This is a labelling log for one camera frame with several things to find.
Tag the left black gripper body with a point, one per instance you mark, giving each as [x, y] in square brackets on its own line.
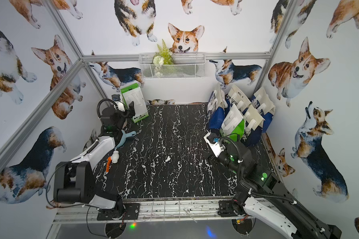
[126, 112]

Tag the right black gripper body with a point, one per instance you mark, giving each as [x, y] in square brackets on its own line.
[226, 159]

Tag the green white takeout bag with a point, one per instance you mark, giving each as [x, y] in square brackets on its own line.
[133, 93]

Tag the blue white bag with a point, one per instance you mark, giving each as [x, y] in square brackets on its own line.
[216, 108]
[258, 117]
[236, 97]

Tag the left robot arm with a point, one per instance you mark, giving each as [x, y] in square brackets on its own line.
[74, 181]

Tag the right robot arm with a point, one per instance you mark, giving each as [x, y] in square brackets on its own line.
[262, 195]

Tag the light blue dustpan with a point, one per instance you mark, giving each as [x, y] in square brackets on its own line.
[124, 138]

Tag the small white orange bottle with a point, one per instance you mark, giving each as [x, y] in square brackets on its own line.
[113, 159]

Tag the artificial fern with flower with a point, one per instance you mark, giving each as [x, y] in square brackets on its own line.
[163, 61]

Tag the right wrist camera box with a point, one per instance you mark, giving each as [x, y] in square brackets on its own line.
[212, 140]

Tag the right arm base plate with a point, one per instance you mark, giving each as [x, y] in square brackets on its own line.
[230, 208]

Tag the white wire wall basket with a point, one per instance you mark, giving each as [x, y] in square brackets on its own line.
[178, 65]

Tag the aluminium frame rail front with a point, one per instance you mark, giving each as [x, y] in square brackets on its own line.
[149, 211]

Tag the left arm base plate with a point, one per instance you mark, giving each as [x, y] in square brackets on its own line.
[128, 211]

